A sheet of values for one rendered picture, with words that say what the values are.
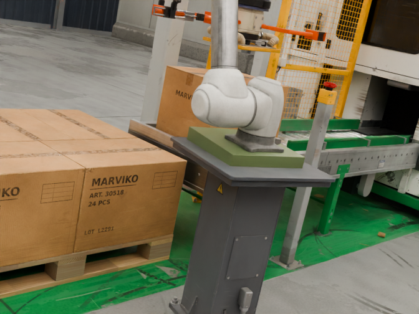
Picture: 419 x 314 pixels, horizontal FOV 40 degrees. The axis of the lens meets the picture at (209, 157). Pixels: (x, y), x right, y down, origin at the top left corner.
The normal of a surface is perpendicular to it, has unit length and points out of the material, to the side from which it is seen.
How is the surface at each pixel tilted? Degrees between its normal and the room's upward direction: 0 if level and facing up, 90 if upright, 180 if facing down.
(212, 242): 90
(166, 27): 90
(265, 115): 93
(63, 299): 0
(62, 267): 90
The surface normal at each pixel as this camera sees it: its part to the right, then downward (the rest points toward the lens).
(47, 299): 0.19, -0.95
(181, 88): -0.69, 0.05
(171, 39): 0.70, 0.31
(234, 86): 0.53, -0.04
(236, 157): 0.49, 0.31
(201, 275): -0.85, -0.04
